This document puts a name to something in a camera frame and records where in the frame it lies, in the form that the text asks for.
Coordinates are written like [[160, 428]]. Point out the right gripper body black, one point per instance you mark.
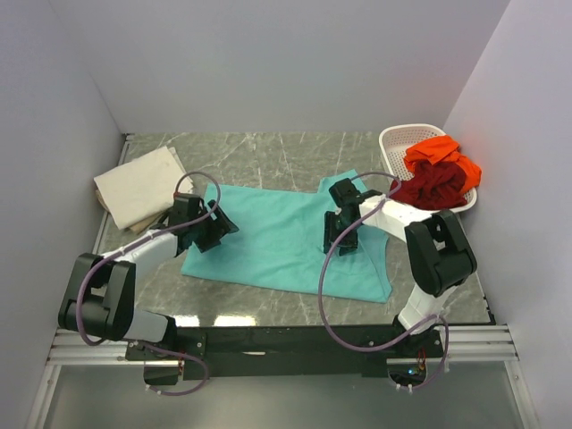
[[351, 242]]

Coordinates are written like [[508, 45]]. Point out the orange t shirt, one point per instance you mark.
[[441, 149]]

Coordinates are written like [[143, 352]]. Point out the folded tan t shirt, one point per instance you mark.
[[143, 225]]

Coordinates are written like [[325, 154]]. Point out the dark red t shirt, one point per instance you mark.
[[433, 187]]

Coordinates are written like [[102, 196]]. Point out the white plastic laundry basket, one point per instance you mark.
[[395, 140]]

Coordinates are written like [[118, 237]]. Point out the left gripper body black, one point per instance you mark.
[[206, 233]]

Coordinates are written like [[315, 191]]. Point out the black base crossbar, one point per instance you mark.
[[283, 350]]

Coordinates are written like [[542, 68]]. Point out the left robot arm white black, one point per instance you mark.
[[100, 296]]

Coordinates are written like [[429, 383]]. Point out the aluminium frame rail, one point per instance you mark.
[[468, 344]]

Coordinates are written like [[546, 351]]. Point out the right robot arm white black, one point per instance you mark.
[[440, 256]]

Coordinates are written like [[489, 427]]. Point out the teal t shirt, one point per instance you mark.
[[280, 245]]

